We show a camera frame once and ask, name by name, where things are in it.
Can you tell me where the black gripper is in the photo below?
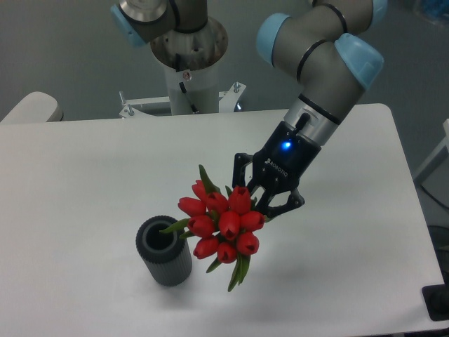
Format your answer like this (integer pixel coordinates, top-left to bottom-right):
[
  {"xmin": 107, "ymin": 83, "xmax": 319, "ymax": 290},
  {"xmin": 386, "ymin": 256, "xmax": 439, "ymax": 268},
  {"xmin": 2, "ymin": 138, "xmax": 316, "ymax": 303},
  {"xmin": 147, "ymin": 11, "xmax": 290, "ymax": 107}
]
[{"xmin": 232, "ymin": 121, "xmax": 321, "ymax": 219}]

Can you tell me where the red tulip bouquet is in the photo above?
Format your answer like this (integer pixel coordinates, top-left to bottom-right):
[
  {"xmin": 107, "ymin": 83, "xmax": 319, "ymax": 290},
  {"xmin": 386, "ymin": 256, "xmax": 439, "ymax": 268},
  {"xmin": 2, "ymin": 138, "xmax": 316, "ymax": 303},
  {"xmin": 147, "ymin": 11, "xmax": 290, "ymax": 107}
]
[{"xmin": 160, "ymin": 165, "xmax": 267, "ymax": 291}]

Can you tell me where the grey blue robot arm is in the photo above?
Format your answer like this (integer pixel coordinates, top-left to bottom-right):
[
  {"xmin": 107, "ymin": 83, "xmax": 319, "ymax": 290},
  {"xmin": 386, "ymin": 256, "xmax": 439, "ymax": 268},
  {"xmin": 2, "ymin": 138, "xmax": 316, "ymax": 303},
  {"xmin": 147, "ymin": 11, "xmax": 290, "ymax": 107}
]
[{"xmin": 111, "ymin": 1, "xmax": 387, "ymax": 218}]

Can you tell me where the dark grey ribbed vase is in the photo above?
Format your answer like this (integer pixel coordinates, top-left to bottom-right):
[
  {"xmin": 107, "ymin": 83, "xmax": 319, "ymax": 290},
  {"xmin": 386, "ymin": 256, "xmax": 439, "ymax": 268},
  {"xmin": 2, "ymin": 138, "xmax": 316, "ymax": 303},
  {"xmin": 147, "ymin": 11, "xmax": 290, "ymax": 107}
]
[{"xmin": 135, "ymin": 216, "xmax": 192, "ymax": 286}]

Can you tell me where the black box at table edge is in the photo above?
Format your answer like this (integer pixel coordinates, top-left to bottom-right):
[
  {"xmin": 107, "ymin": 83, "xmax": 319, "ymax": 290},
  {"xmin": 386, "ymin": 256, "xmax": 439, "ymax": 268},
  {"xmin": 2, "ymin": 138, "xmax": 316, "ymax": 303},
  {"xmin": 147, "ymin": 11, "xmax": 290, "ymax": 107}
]
[{"xmin": 422, "ymin": 284, "xmax": 448, "ymax": 322}]

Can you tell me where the white chair armrest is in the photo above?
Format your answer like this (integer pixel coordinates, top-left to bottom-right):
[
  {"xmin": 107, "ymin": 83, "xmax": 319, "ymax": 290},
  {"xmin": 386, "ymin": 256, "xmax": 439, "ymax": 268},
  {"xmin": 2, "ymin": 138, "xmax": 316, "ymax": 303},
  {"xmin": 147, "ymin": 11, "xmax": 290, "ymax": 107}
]
[{"xmin": 1, "ymin": 91, "xmax": 64, "ymax": 125}]

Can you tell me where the white pedestal base bracket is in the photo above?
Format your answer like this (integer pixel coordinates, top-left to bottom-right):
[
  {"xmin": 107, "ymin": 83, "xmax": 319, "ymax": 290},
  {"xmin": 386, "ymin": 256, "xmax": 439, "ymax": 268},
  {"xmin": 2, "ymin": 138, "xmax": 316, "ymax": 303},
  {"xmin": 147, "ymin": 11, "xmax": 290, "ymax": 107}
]
[{"xmin": 119, "ymin": 81, "xmax": 246, "ymax": 118}]

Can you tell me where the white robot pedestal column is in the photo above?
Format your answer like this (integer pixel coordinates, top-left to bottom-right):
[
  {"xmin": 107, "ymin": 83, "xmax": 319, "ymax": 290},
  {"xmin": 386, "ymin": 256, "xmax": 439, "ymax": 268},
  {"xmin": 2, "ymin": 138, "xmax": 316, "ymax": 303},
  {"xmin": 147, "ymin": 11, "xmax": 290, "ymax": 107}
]
[{"xmin": 150, "ymin": 17, "xmax": 228, "ymax": 94}]

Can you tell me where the black pedestal cable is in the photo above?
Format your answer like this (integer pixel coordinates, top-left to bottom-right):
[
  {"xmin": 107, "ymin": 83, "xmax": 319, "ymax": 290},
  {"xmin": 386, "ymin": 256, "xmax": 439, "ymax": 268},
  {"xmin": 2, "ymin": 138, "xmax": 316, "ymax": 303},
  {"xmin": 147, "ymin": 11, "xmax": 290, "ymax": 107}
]
[{"xmin": 175, "ymin": 52, "xmax": 199, "ymax": 114}]

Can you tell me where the white furniture frame right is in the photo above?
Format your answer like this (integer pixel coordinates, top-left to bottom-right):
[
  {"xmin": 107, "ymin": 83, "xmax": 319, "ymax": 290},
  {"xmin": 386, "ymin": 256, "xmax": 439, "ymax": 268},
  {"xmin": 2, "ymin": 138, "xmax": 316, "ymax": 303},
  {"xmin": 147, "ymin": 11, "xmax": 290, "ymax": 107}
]
[{"xmin": 413, "ymin": 119, "xmax": 448, "ymax": 187}]

